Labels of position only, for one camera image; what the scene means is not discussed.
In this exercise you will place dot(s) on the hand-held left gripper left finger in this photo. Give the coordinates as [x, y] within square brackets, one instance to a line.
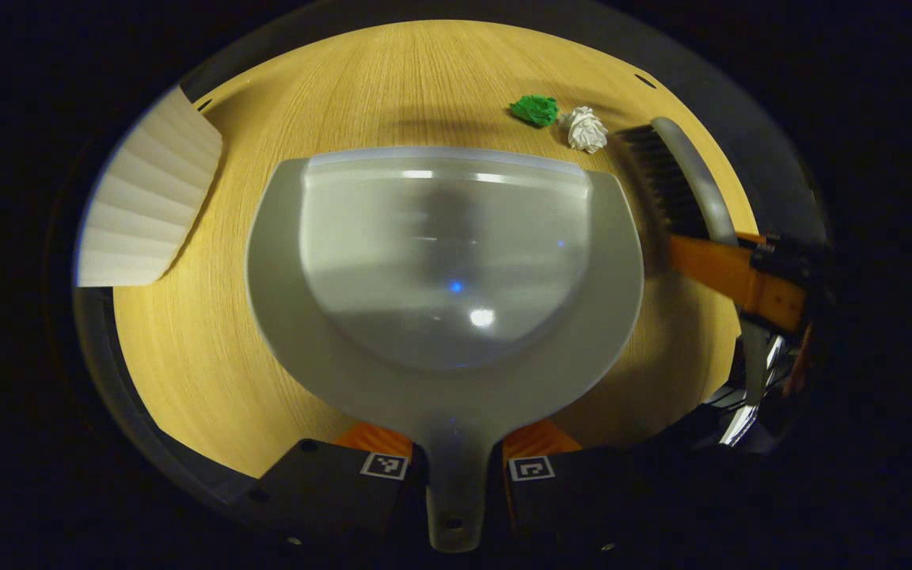
[329, 491]

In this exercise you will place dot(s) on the grey plastic dustpan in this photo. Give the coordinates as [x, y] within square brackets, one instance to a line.
[448, 261]

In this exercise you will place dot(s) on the white paper ball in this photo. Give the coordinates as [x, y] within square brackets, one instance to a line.
[587, 130]

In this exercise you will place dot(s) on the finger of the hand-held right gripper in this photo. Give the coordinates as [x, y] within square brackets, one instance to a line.
[800, 360]
[725, 273]

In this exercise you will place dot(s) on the green paper ball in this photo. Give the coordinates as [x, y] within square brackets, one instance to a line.
[535, 109]

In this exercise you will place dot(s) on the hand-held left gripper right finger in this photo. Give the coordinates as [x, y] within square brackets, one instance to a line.
[559, 499]

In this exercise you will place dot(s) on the small grey broom black bristles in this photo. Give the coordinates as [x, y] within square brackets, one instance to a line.
[697, 178]

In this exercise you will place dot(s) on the white ribbed garbage bin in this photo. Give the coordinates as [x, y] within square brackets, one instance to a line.
[147, 206]

